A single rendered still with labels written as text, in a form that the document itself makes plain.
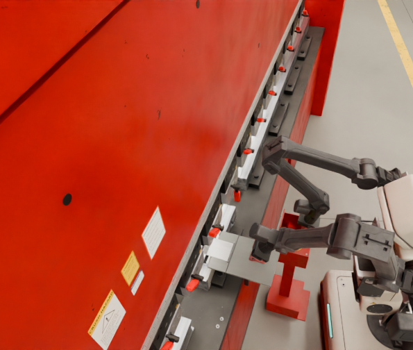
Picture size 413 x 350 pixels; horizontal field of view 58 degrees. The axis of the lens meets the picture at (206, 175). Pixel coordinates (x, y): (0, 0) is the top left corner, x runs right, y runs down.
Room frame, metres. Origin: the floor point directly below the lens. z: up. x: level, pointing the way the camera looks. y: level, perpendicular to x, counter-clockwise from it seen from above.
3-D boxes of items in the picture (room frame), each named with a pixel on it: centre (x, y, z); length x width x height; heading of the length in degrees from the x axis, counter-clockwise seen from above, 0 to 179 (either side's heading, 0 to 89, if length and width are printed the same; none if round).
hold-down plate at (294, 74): (2.05, -0.65, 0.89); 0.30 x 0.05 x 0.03; 154
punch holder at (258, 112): (1.32, -0.24, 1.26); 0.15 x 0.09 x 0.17; 154
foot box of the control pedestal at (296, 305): (0.93, -0.42, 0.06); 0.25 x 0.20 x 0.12; 66
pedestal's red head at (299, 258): (0.94, -0.40, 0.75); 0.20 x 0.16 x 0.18; 156
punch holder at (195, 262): (0.60, 0.11, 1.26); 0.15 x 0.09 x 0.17; 154
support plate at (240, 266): (0.74, -0.12, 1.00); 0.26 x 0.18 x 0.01; 64
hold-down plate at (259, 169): (1.33, -0.30, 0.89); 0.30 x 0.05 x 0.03; 154
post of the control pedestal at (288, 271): (0.94, -0.40, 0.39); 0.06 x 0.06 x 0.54; 66
